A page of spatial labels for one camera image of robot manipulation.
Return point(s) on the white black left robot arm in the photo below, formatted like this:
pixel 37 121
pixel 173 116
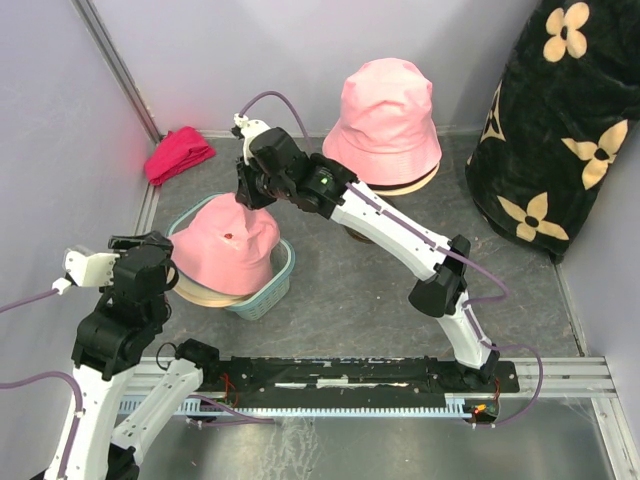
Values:
pixel 133 278

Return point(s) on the cream bucket hat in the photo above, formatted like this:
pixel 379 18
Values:
pixel 410 188

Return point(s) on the black floral blanket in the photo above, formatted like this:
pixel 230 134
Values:
pixel 565 103

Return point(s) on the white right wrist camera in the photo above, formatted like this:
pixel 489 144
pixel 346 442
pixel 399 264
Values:
pixel 247 130

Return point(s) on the beige bottom hat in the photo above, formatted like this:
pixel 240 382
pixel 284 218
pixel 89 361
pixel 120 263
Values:
pixel 202 296

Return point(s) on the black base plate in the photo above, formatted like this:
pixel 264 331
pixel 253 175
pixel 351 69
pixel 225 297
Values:
pixel 352 382

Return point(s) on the brown round wooden stand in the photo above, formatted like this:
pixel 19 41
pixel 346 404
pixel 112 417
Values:
pixel 359 237

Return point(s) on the light blue plastic basket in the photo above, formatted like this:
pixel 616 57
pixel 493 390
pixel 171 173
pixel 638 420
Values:
pixel 282 262

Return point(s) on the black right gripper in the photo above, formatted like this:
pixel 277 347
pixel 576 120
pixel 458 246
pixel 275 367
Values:
pixel 245 193

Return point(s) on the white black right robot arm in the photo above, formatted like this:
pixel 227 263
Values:
pixel 272 167

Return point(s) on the pink bucket hat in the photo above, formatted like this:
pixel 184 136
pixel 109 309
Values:
pixel 227 247
pixel 385 132

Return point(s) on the aluminium rail frame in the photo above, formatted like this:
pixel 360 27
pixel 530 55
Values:
pixel 537 377

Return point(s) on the aluminium corner profile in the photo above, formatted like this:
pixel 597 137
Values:
pixel 88 13

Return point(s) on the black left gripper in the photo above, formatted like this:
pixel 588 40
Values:
pixel 119 241

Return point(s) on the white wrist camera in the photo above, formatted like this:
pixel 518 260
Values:
pixel 86 269
pixel 247 130

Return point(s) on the light blue cable duct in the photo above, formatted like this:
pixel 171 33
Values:
pixel 453 408

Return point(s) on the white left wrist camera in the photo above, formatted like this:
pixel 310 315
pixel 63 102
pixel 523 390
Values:
pixel 86 269

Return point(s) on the magenta hat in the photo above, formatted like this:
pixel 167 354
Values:
pixel 179 151

